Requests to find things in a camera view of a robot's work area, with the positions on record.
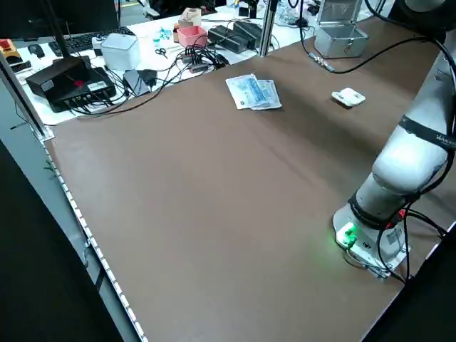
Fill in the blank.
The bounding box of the black network switch box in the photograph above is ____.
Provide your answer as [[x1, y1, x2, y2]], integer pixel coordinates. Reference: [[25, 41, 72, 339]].
[[25, 56, 118, 114]]

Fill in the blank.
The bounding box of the black cable with connector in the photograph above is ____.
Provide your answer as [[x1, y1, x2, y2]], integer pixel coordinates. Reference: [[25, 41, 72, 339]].
[[299, 0, 456, 76]]

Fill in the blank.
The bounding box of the pink plastic box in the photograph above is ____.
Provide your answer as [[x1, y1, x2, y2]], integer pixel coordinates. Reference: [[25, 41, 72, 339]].
[[176, 26, 208, 48]]

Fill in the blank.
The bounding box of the black monitor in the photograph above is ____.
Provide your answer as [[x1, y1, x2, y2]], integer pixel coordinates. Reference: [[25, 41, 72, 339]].
[[0, 0, 120, 41]]

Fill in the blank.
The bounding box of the black base cable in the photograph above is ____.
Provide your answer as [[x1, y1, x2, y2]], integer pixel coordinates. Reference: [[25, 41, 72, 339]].
[[376, 199, 450, 286]]

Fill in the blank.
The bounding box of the white cube box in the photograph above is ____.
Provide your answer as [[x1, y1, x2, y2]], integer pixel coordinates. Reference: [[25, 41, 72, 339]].
[[101, 33, 140, 71]]

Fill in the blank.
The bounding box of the aluminium frame post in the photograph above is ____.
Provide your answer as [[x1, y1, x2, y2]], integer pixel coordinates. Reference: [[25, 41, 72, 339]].
[[0, 53, 56, 140], [259, 0, 279, 57]]

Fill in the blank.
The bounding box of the small white medicine box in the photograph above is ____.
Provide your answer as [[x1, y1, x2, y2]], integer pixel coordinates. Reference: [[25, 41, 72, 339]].
[[331, 87, 367, 109]]

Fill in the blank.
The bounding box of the grey power adapter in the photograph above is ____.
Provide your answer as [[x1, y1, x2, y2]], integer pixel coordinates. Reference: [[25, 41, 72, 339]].
[[123, 70, 150, 96]]

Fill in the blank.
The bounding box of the black keyboard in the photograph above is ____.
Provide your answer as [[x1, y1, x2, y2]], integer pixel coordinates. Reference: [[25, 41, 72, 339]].
[[48, 32, 108, 55]]

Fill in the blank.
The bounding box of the blue face mask packet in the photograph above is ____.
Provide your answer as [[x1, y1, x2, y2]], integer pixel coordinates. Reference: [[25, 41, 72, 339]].
[[251, 78, 283, 110], [225, 73, 270, 110]]

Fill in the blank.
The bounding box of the black usb hub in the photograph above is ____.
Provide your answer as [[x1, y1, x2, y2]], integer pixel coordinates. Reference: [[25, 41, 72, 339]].
[[181, 53, 229, 74]]

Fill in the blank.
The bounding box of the silver aluminium case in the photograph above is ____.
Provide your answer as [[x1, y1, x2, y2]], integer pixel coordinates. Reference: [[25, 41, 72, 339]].
[[313, 0, 371, 60]]

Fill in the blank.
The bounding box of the black power brick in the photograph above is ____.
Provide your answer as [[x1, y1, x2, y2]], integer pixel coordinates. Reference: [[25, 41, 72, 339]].
[[233, 20, 263, 49], [207, 24, 238, 54]]

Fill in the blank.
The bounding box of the red yellow emergency stop button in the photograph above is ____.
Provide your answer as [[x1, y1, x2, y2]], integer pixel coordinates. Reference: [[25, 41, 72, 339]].
[[0, 38, 19, 65]]

